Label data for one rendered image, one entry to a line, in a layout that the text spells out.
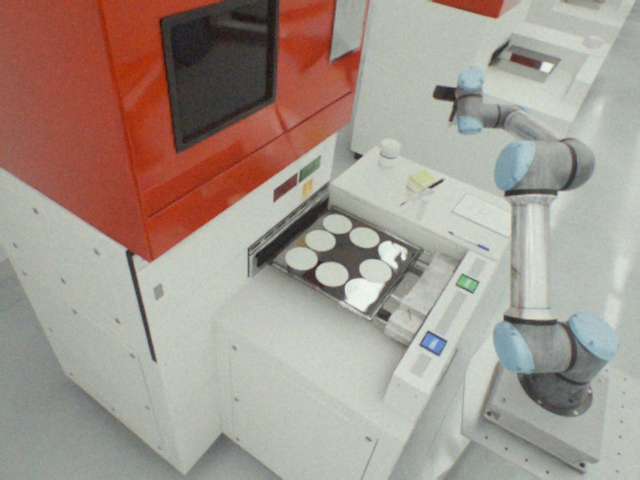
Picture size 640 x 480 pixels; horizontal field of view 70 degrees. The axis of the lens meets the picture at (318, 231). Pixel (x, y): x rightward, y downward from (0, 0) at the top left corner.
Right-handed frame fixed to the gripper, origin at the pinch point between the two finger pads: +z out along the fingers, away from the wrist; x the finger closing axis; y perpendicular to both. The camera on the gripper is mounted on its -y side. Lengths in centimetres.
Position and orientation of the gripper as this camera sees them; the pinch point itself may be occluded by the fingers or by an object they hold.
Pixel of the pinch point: (455, 107)
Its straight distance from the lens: 185.0
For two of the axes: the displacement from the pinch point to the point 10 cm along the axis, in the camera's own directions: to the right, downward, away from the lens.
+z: 2.1, 0.2, 9.8
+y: 9.0, 3.9, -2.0
